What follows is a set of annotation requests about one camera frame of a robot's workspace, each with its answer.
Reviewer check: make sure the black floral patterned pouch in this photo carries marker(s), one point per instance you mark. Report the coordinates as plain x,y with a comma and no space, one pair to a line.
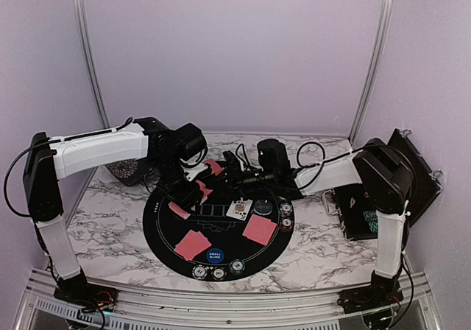
127,172

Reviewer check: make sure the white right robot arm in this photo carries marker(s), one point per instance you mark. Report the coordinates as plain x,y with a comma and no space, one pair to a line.
340,171

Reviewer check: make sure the red playing card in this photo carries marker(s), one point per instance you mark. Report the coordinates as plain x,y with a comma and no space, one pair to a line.
259,233
205,245
214,166
190,243
255,219

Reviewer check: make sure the blue small blind button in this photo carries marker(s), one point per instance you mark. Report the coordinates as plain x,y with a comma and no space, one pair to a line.
215,256

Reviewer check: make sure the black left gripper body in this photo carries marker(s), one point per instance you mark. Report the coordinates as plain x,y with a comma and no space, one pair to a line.
171,183

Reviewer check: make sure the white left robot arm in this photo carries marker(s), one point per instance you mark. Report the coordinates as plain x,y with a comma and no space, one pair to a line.
50,160

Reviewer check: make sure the face-up playing card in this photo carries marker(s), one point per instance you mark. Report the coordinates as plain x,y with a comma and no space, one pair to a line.
239,210

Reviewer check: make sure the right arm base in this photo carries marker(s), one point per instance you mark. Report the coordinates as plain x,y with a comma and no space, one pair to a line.
373,296

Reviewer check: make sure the black poker chip case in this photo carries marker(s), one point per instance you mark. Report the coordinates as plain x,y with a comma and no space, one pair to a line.
394,178

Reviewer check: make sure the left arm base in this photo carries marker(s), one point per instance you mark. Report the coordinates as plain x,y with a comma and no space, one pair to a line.
91,297

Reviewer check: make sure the black dealer button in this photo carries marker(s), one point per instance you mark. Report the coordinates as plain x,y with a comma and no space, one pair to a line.
263,207

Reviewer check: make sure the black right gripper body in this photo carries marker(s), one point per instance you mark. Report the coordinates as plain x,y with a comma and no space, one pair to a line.
251,183

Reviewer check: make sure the red playing card deck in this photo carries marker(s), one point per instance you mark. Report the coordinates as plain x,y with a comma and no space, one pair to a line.
179,211

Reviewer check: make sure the round black poker mat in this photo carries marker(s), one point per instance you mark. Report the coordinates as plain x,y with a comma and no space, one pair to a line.
163,229

